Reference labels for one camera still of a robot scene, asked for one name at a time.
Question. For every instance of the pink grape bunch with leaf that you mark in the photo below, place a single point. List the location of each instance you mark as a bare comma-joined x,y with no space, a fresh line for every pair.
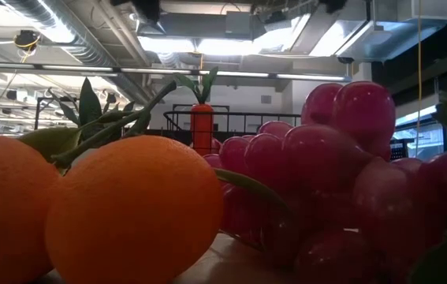
325,165

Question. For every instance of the round silver ceiling duct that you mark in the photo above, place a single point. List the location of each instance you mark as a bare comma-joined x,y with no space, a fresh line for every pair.
89,51

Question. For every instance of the black perforated crate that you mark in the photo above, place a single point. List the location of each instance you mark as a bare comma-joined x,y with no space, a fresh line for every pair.
398,152

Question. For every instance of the wall vent grille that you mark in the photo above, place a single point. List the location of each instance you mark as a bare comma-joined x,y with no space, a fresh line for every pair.
266,99

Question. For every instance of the black ceiling dome device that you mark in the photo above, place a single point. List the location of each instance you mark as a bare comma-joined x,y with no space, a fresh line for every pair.
26,39

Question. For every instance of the rectangular silver ceiling duct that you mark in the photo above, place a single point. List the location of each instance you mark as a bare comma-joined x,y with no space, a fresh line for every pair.
365,39

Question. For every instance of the security camera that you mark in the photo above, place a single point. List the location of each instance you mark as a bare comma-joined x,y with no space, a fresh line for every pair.
345,60

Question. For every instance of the orange cluster with leaves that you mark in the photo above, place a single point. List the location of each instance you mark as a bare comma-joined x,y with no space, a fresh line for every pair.
136,213

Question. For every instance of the grey ceiling unit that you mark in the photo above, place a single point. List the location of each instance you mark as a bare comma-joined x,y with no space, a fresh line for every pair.
239,23

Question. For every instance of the potted plant white pot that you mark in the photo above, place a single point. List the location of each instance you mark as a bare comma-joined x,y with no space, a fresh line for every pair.
89,102

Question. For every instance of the long ceiling light strip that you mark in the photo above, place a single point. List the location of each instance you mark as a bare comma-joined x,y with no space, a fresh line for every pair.
239,73

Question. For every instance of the orange carrot green leaves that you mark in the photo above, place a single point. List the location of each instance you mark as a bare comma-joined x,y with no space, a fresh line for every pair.
202,126

